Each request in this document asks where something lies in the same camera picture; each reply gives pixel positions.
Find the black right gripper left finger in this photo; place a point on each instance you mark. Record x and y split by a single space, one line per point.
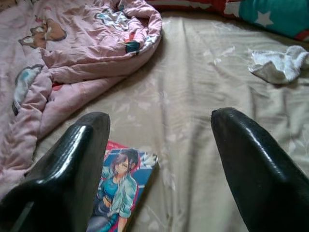
60 181

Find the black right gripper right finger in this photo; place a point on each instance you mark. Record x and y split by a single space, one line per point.
265 181

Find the anime cover comic book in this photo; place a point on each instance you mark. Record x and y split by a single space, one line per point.
120 174

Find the white crumpled cloth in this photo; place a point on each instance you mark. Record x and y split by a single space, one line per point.
275 65

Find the pink cartoon print quilt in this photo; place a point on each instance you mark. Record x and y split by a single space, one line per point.
72 48

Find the striped red blue bolster pillow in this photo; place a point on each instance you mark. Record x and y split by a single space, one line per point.
272 14

